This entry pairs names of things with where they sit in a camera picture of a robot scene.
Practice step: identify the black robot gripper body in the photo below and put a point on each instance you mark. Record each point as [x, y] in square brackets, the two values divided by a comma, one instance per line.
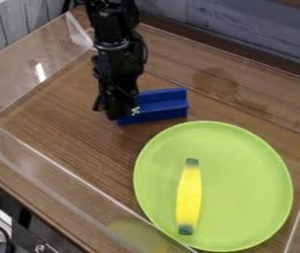
[118, 65]

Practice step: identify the blue cross-shaped block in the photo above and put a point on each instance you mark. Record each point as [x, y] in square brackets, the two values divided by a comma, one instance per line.
[157, 105]

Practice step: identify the yellow toy banana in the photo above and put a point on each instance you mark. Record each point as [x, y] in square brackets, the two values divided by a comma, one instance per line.
[188, 197]

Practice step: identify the green round plate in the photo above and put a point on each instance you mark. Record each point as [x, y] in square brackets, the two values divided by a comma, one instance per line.
[247, 186]

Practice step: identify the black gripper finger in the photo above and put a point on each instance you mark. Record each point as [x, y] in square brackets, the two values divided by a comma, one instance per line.
[120, 102]
[100, 104]

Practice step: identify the clear acrylic enclosure wall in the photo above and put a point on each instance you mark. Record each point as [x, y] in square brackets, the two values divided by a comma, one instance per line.
[66, 158]

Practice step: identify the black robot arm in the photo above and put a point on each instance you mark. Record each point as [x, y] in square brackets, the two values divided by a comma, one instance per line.
[113, 19]

